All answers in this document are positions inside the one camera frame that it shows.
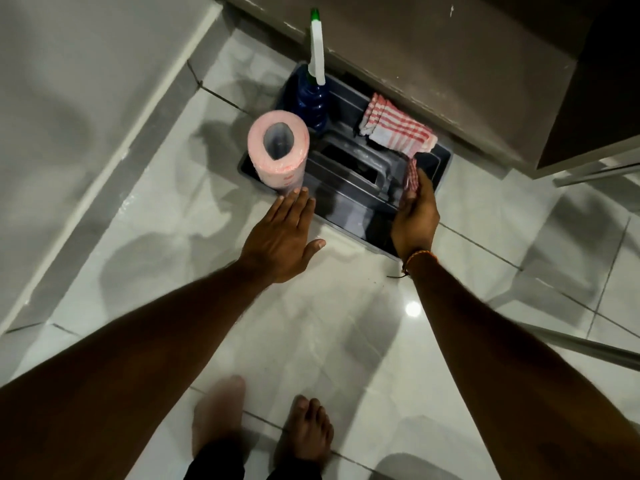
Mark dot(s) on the person's left hand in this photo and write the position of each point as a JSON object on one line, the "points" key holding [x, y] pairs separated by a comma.
{"points": [[277, 247]]}

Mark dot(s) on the person's right hand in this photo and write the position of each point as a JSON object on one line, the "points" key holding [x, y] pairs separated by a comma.
{"points": [[415, 227]]}

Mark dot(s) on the person's left thumb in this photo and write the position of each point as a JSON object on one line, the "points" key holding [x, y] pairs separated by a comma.
{"points": [[314, 248]]}

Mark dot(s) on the person's left middle finger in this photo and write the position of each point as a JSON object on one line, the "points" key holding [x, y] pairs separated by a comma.
{"points": [[299, 207]]}

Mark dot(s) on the person's right fingers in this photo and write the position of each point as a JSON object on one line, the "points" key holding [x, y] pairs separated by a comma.
{"points": [[422, 192]]}

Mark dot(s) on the person's left little finger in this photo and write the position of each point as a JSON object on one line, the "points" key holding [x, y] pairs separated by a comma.
{"points": [[273, 208]]}

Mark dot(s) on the red white striped cloth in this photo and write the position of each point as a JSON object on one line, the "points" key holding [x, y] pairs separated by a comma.
{"points": [[397, 129]]}

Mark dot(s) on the person's left forearm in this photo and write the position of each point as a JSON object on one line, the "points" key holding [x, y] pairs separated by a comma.
{"points": [[125, 369]]}

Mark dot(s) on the person's right forearm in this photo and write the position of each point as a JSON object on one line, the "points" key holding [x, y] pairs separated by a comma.
{"points": [[505, 374]]}

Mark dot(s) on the pink tissue paper roll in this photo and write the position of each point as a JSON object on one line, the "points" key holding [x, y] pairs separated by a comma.
{"points": [[280, 159]]}

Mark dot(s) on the dark grey plastic caddy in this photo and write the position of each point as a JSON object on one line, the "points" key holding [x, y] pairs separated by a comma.
{"points": [[350, 194]]}

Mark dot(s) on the orange thread wristband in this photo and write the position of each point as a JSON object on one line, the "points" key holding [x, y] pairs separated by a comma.
{"points": [[417, 254]]}

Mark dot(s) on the blue spray bottle white trigger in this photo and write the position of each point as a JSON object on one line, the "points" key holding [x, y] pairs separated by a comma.
{"points": [[312, 102]]}

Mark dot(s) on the grey cabinet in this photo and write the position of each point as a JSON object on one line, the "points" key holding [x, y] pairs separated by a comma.
{"points": [[450, 59]]}

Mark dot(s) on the person's right foot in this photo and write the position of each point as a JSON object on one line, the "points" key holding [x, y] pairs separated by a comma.
{"points": [[310, 432]]}

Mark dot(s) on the person's foot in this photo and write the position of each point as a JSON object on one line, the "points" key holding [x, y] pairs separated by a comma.
{"points": [[310, 432], [217, 412]]}

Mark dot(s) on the person's left foot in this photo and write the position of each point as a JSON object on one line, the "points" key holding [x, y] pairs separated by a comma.
{"points": [[217, 412]]}

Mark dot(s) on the metal pole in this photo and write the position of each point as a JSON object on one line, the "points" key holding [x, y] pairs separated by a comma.
{"points": [[585, 346]]}

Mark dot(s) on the black trousers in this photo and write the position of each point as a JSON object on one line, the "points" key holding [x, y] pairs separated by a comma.
{"points": [[215, 464]]}

